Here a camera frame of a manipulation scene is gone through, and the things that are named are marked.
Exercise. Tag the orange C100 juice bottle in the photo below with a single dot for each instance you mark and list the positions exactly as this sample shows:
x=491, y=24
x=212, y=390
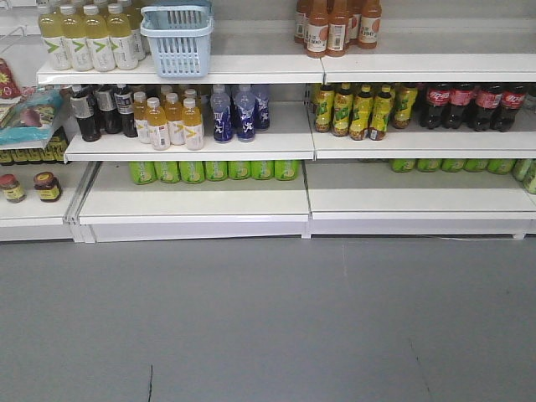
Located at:
x=337, y=28
x=369, y=26
x=317, y=29

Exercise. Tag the teal snack bag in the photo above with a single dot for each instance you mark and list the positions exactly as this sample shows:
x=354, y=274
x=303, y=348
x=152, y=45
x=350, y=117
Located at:
x=34, y=118

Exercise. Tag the white shelf unit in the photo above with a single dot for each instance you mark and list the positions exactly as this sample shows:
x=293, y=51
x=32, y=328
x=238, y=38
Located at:
x=332, y=194

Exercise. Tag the pale yellow drink bottle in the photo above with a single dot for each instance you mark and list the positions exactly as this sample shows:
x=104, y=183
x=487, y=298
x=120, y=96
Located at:
x=98, y=40
x=75, y=38
x=53, y=38
x=122, y=42

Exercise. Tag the yellow lemon tea bottle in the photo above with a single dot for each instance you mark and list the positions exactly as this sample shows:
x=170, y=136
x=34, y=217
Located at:
x=342, y=107
x=404, y=102
x=324, y=105
x=362, y=107
x=380, y=113

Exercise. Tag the blue sports drink bottle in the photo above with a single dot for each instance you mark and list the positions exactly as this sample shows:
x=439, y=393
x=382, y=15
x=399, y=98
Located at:
x=262, y=111
x=245, y=104
x=220, y=105

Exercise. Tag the dark cola plastic bottle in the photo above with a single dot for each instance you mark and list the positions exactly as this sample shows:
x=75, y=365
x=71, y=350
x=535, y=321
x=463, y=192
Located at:
x=460, y=98
x=437, y=97
x=487, y=101
x=512, y=99

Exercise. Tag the light blue plastic basket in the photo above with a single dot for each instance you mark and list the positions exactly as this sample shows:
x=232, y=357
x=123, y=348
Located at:
x=179, y=37

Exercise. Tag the orange vitamin drink bottle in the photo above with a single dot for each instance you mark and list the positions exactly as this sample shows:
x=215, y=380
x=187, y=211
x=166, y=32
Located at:
x=193, y=127
x=157, y=125
x=139, y=111
x=173, y=112

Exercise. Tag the red lid sauce jar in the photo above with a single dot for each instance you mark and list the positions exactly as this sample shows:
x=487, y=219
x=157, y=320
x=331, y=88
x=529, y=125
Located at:
x=47, y=187
x=12, y=189

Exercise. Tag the dark tea bottle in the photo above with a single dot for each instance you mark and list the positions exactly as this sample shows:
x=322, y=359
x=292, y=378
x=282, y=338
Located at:
x=124, y=104
x=84, y=114
x=107, y=106

